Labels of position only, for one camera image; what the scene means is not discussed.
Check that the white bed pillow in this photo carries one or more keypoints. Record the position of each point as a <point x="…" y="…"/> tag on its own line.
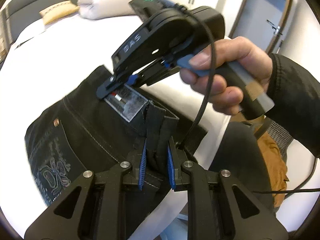
<point x="31" y="31"/>

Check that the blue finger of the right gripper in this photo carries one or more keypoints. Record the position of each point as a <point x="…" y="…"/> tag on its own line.
<point x="109" y="85"/>
<point x="152" y="74"/>

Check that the person's right hand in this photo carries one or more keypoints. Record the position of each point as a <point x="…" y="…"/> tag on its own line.
<point x="224" y="98"/>

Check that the bed with white sheet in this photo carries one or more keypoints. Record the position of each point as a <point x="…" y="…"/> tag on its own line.
<point x="33" y="77"/>

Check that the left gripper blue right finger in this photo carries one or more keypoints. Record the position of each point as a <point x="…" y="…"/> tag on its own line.
<point x="177" y="178"/>

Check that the wooden framed bedroom door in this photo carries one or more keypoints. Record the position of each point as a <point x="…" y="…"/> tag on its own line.
<point x="262" y="22"/>

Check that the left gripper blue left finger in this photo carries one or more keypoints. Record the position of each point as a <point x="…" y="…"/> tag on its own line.
<point x="137" y="159"/>

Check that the black denim pants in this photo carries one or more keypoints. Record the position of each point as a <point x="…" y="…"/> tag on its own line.
<point x="77" y="150"/>

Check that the dark grey padded headboard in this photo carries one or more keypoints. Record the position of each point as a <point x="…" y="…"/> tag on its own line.
<point x="18" y="14"/>

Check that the yellow decorative pillow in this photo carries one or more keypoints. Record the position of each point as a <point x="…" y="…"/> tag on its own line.
<point x="58" y="11"/>

